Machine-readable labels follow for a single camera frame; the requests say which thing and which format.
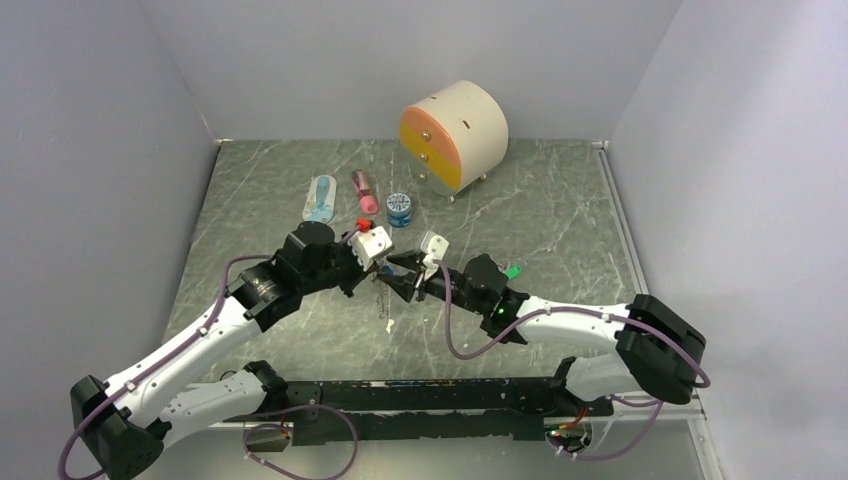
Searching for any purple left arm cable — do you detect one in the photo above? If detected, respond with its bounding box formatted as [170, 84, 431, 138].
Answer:
[58, 225, 362, 480]

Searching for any pink marker tube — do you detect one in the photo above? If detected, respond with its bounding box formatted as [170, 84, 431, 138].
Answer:
[351, 170, 379, 215]

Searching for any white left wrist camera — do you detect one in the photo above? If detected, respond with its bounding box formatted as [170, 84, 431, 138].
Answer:
[346, 218, 395, 271]

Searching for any green plastic key tag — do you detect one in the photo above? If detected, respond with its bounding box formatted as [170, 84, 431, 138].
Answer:
[505, 265, 522, 279]

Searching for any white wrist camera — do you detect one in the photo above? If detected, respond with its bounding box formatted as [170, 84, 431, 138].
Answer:
[419, 230, 450, 280]
[346, 218, 395, 271]

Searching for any beige round drawer cabinet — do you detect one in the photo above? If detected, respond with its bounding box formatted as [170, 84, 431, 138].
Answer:
[399, 80, 509, 199]

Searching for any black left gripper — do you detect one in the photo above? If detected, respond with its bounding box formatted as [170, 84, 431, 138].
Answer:
[299, 230, 378, 297]

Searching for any blue round tin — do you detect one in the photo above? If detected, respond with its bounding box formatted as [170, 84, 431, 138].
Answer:
[386, 192, 412, 228]

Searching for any light blue oval case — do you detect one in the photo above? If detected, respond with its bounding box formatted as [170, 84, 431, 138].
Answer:
[302, 175, 337, 224]

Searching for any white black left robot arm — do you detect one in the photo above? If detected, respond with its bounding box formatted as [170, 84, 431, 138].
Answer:
[58, 219, 394, 479]

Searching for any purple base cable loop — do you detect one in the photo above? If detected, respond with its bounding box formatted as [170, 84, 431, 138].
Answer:
[242, 402, 360, 480]

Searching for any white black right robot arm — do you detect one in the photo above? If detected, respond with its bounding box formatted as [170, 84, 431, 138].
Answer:
[377, 251, 712, 415]

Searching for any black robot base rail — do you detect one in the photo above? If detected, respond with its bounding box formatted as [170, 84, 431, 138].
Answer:
[241, 361, 613, 446]

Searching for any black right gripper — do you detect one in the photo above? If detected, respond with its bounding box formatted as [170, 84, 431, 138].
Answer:
[376, 251, 485, 315]

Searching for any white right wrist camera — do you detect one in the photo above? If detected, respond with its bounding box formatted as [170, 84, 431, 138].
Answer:
[419, 230, 450, 280]

